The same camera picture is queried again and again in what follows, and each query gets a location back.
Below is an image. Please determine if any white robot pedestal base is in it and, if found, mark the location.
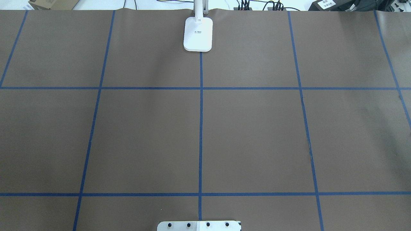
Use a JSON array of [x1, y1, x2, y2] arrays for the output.
[[157, 220, 242, 231]]

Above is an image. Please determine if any cardboard box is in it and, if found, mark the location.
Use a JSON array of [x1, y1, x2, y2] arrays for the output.
[[28, 0, 79, 10]]

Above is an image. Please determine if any white desk lamp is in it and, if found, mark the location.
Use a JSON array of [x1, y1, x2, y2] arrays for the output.
[[183, 0, 214, 52]]

